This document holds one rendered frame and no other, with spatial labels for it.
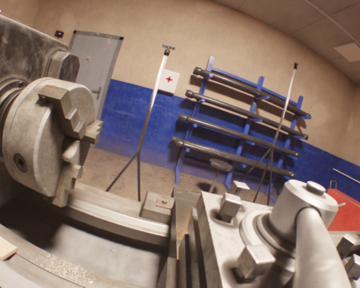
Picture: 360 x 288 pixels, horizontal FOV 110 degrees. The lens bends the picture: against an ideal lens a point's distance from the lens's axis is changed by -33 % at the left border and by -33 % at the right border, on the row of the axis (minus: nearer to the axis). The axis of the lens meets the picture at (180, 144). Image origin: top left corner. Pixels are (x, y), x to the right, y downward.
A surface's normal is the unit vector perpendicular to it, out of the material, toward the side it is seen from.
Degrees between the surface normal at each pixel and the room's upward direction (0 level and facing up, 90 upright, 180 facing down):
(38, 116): 57
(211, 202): 0
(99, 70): 90
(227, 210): 90
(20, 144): 83
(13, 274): 36
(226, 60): 90
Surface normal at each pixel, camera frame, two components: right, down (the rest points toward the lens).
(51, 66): 0.04, 0.22
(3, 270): 0.25, -0.63
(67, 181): 0.13, -0.12
